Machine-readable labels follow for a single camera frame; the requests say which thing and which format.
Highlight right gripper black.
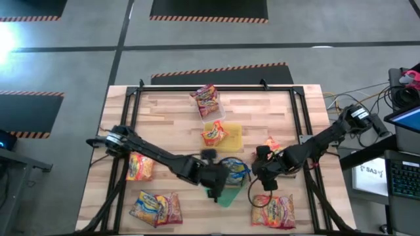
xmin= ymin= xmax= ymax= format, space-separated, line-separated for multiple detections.
xmin=251 ymin=146 xmax=286 ymax=193

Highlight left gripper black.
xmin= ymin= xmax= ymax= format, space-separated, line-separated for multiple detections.
xmin=193 ymin=149 xmax=230 ymax=203

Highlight blue Maruchan ramen packet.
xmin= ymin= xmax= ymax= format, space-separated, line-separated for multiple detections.
xmin=222 ymin=157 xmax=251 ymax=187
xmin=129 ymin=189 xmax=162 ymax=227

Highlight green plastic container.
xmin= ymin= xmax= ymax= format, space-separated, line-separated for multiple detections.
xmin=205 ymin=157 xmax=252 ymax=208

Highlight yellow plastic container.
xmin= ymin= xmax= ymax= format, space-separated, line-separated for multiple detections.
xmin=201 ymin=122 xmax=243 ymax=153

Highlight clear plastic container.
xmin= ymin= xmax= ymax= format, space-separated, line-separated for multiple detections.
xmin=196 ymin=94 xmax=227 ymax=125

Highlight black hazard-striped floor mat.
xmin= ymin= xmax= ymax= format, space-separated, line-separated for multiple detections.
xmin=150 ymin=0 xmax=269 ymax=24
xmin=0 ymin=90 xmax=65 ymax=140
xmin=0 ymin=0 xmax=68 ymax=22
xmin=150 ymin=62 xmax=294 ymax=87

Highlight white SA3 label sheet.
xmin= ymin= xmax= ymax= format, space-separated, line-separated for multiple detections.
xmin=351 ymin=157 xmax=390 ymax=197

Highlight black cylindrical adapter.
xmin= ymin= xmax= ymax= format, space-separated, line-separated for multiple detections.
xmin=370 ymin=113 xmax=392 ymax=138

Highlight dark grey side desk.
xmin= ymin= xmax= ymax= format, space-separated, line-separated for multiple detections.
xmin=339 ymin=65 xmax=420 ymax=236

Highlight pink and white headset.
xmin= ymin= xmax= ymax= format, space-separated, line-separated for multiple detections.
xmin=398 ymin=69 xmax=420 ymax=91

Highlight grey metal side table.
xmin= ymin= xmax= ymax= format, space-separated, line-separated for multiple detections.
xmin=0 ymin=147 xmax=53 ymax=236

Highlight black device with blue light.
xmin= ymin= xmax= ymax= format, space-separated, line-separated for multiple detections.
xmin=0 ymin=129 xmax=18 ymax=151

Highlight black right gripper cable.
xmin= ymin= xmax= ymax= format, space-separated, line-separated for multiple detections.
xmin=247 ymin=178 xmax=274 ymax=208

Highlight black metal table frame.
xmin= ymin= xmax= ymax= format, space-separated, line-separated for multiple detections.
xmin=75 ymin=78 xmax=358 ymax=236

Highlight black mounting bracket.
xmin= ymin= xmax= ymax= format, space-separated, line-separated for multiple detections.
xmin=85 ymin=136 xmax=109 ymax=149

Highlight coiled black cable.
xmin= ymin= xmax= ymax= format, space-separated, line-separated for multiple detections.
xmin=392 ymin=85 xmax=420 ymax=111

